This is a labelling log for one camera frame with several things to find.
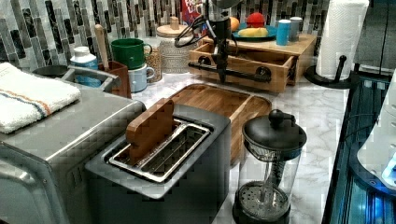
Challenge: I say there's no black paper towel holder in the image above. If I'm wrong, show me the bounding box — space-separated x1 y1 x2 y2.
304 55 359 90

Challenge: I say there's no wooden drawer cabinet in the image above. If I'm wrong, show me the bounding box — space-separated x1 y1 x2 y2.
199 33 318 87

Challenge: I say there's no red apple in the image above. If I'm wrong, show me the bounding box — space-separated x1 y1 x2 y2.
247 12 265 28

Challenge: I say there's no grey metal toaster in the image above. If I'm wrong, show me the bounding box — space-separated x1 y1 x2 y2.
85 105 231 224

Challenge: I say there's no blue salt shaker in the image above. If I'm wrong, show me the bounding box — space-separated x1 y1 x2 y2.
276 20 291 46

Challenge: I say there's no glass jar with wooden lid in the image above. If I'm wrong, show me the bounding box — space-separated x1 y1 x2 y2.
157 16 194 74

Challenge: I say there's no glass jar of grains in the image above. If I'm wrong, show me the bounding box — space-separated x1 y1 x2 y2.
145 47 162 83

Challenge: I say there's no brown wooden toast slice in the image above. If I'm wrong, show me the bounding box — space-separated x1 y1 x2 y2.
125 98 175 165

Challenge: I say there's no brown wooden utensil holder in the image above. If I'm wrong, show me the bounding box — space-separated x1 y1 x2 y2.
98 60 133 99

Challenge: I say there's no light wooden drawer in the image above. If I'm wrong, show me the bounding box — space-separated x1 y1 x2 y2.
189 43 297 92

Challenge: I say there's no yellow banana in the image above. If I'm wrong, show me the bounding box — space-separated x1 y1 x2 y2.
238 27 268 37

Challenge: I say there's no white and blue bottle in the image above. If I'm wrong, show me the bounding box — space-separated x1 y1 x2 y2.
70 46 102 88

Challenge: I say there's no teal plate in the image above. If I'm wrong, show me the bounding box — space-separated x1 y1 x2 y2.
233 24 277 42

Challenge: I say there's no glass french press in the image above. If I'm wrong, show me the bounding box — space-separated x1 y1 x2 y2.
232 109 307 224

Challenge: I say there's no wooden utensil handle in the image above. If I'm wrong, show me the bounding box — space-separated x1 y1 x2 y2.
94 24 109 71

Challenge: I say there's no stainless steel toaster oven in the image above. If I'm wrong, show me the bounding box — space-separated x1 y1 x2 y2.
0 64 148 224

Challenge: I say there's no green ceramic mug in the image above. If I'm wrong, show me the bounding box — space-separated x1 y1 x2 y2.
110 38 152 70

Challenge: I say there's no black metal drawer handle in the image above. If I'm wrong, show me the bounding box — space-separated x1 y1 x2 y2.
188 56 272 83

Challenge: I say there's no paper towel roll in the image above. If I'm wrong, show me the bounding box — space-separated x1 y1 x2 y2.
316 0 369 79

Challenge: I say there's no red cereal box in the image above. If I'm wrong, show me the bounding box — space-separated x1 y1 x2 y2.
180 0 205 25

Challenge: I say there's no dark wooden cutting board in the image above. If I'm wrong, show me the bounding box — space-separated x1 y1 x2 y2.
170 84 272 166

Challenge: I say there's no grey pepper shaker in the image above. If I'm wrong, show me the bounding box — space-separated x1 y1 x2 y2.
289 17 303 42

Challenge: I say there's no orange fruit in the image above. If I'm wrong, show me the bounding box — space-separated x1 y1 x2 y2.
230 17 240 32

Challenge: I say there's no white striped folded towel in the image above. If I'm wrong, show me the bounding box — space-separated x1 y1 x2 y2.
0 63 81 133

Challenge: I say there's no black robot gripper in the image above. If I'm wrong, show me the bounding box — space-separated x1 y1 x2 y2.
206 17 232 83

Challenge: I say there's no light blue ceramic mug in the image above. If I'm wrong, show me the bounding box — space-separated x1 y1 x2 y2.
128 64 155 93

